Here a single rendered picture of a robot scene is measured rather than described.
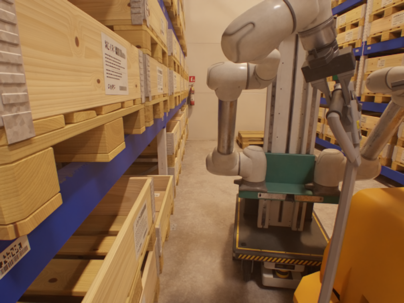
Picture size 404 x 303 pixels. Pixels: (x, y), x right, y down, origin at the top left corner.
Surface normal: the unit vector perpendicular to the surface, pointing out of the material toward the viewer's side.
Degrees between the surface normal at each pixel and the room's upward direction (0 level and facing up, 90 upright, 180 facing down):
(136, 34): 90
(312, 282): 22
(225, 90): 124
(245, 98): 90
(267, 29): 97
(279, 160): 90
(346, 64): 118
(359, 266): 74
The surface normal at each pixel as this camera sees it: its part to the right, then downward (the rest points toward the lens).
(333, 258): -0.67, 0.19
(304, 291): -0.37, -0.89
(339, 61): -0.48, 0.65
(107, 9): 0.02, 0.26
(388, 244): -0.96, -0.26
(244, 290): 0.00, -0.96
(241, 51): -0.10, 0.72
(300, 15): 0.28, 0.61
